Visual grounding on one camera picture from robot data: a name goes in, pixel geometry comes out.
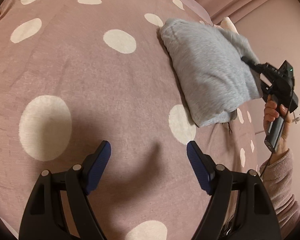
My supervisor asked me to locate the pink and cream pillow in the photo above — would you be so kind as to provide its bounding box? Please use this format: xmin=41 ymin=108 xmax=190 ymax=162
xmin=214 ymin=17 xmax=238 ymax=34

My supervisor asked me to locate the mauve polka dot duvet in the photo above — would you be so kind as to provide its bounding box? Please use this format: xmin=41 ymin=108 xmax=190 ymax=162
xmin=0 ymin=0 xmax=258 ymax=239

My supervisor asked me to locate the person's right hand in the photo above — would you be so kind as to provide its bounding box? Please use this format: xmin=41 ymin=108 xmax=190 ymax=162
xmin=263 ymin=94 xmax=292 ymax=165

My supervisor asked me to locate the white wall power socket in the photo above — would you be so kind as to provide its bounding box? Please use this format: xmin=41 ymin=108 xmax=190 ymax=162
xmin=292 ymin=106 xmax=300 ymax=124

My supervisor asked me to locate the pink sweater right forearm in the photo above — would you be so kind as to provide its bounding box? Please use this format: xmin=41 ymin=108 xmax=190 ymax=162
xmin=260 ymin=150 xmax=300 ymax=238

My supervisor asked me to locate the grey sweatshirt with white trim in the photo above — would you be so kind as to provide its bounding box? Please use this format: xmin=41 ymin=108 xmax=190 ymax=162
xmin=160 ymin=18 xmax=262 ymax=127

